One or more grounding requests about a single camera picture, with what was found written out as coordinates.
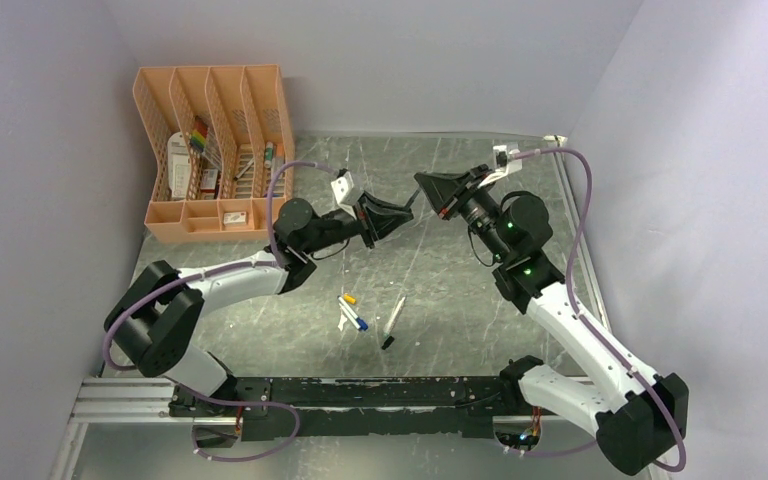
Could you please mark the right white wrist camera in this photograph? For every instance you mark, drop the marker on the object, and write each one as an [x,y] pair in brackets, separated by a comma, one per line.
[504,156]

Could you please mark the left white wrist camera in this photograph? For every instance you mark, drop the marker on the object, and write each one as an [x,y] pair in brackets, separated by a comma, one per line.
[345,190]

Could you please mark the green glue stick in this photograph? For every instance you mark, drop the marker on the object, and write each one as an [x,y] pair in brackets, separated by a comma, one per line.
[269,152]

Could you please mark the white paper box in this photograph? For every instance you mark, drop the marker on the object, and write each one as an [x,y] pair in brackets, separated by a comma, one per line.
[178,166]

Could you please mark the thin black pen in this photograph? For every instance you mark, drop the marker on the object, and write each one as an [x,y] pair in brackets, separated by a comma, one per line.
[412,198]

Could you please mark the black marker cap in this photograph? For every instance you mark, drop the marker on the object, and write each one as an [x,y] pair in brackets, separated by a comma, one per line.
[387,343]

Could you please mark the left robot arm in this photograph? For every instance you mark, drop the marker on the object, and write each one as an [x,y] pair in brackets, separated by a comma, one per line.
[154,321]

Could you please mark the orange plastic file organizer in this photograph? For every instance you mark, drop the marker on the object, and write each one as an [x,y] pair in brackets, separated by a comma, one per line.
[244,107]

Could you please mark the aluminium frame rail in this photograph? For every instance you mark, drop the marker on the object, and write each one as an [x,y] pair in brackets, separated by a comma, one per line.
[137,400]

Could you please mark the small white box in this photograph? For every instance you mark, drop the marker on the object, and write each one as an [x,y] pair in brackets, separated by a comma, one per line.
[235,219]

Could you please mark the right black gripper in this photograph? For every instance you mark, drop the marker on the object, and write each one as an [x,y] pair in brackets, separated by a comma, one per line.
[444,191]

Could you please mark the orange glue stick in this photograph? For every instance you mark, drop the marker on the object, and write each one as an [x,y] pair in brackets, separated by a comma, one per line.
[278,159]

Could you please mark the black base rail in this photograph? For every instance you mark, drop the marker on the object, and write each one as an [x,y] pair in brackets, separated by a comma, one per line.
[280,424]

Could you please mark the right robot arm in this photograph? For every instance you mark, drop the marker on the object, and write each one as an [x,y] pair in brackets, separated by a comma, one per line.
[634,414]

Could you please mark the silver marker pen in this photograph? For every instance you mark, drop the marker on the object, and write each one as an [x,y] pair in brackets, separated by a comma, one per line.
[395,315]

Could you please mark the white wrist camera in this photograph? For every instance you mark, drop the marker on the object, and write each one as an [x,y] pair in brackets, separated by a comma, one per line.
[504,156]
[345,190]

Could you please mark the white pen blue cap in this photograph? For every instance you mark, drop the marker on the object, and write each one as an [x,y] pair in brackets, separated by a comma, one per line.
[352,313]

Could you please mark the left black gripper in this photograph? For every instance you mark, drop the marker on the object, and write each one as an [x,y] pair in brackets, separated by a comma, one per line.
[378,218]

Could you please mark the coloured marker set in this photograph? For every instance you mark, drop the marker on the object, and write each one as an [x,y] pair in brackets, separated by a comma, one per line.
[199,135]

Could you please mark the small red box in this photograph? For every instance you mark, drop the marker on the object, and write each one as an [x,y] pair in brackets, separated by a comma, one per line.
[209,184]

